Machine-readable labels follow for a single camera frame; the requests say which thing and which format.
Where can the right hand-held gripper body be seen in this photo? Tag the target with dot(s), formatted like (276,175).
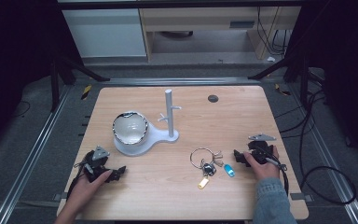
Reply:
(259,149)

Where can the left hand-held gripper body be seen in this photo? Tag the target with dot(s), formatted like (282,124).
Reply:
(100,153)

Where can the person's right hand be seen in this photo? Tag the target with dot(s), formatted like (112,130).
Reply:
(265,171)

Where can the person's left hand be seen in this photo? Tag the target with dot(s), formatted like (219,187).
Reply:
(85,191)

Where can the blue key tag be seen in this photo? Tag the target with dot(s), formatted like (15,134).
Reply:
(229,170)

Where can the bunch of silver keys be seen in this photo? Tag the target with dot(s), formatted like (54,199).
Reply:
(219,158)

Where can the black key fob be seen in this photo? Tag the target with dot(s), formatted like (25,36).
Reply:
(209,169)

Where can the yellow key tag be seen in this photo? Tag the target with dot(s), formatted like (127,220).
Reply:
(203,183)

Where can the yellow and black tape strip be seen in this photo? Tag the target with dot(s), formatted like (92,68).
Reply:
(86,91)
(282,90)

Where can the white key stand with pegs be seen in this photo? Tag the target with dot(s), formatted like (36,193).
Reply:
(170,124)

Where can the black metal stand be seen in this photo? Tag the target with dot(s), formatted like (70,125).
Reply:
(304,84)
(54,87)

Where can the small white scrap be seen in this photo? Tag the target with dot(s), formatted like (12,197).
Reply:
(271,58)

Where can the white cabinet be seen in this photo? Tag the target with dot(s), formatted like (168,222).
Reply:
(105,31)

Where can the light wooden desk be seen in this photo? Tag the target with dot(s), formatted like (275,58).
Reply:
(199,15)

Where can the grey table bracket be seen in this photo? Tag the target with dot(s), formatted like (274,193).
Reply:
(301,196)
(59,197)

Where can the aluminium floor rail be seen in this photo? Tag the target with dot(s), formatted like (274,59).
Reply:
(28,165)
(180,81)
(329,161)

